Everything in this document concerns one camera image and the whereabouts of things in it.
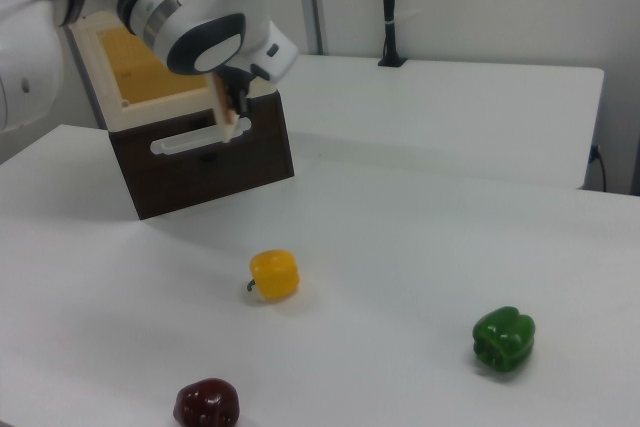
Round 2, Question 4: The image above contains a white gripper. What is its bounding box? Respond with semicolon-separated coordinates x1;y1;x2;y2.
219;21;300;116

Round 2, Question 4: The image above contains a cream cabinet door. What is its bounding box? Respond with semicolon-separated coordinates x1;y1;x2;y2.
208;72;240;144

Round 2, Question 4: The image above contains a dark brown wooden drawer box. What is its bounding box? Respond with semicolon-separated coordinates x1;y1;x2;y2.
107;91;296;222

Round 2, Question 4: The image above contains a yellow bell pepper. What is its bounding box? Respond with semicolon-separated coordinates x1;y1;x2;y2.
244;248;302;304

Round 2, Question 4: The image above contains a green bell pepper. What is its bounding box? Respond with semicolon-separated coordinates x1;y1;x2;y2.
471;305;537;374

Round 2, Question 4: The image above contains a white drawer handle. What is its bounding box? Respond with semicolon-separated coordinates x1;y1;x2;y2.
149;116;252;156

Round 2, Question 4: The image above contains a black wall cable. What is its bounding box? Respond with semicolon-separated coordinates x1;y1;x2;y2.
589;143;609;193

